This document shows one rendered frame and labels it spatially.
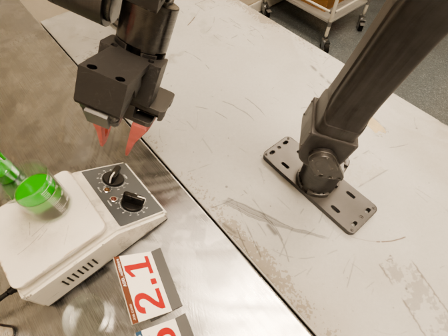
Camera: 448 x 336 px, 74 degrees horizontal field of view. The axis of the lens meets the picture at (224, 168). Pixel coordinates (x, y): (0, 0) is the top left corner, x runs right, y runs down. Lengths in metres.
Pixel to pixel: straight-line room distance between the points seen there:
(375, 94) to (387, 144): 0.29
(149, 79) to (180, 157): 0.23
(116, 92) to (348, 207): 0.39
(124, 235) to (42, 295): 0.12
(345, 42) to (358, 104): 2.24
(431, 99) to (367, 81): 2.01
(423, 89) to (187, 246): 2.13
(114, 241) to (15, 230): 0.12
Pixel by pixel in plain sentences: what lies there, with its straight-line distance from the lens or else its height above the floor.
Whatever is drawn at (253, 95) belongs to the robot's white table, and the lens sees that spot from 0.65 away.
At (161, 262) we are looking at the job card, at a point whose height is 0.90.
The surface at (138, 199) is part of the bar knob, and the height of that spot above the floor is 0.96.
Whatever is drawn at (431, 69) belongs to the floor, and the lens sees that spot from 2.61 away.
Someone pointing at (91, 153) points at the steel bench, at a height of 0.90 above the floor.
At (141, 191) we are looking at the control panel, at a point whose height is 0.93.
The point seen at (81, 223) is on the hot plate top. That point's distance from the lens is 0.42.
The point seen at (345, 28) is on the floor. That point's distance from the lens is 2.75.
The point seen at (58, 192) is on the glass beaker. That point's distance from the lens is 0.41.
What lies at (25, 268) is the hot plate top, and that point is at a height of 0.99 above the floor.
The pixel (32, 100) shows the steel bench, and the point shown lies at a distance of 0.76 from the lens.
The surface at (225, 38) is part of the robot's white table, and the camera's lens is 0.81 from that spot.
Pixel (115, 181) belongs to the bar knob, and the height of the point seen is 0.95.
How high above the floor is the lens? 1.34
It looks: 57 degrees down
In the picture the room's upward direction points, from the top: straight up
